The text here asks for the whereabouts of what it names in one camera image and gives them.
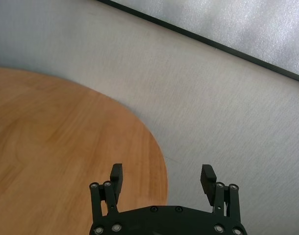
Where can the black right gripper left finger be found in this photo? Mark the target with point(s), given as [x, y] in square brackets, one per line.
[117, 186]

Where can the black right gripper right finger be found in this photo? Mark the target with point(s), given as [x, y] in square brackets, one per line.
[208, 186]

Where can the black wall rail strip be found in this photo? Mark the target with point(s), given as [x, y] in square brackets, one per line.
[286, 73]

